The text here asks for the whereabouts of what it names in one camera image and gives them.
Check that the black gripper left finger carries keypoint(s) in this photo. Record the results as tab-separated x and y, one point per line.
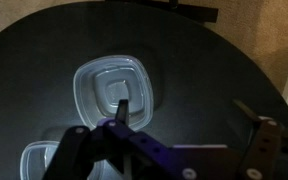
74	150

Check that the clear plastic food container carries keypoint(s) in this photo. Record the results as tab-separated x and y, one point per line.
114	75
34	160

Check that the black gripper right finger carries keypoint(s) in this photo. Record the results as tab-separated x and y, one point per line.
265	143

